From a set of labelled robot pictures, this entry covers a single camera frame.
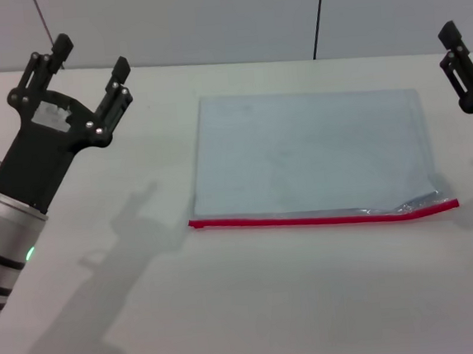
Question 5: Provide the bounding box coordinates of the clear document bag red zipper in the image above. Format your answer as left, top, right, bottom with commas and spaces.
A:
177, 74, 461, 241

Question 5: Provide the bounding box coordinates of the thin grey wall strip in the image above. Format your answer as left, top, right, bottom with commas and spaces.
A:
32, 0, 59, 50

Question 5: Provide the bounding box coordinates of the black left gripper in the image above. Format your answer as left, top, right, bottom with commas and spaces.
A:
0, 26, 144, 219

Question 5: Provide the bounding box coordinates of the black background pole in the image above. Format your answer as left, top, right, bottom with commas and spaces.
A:
307, 0, 333, 61

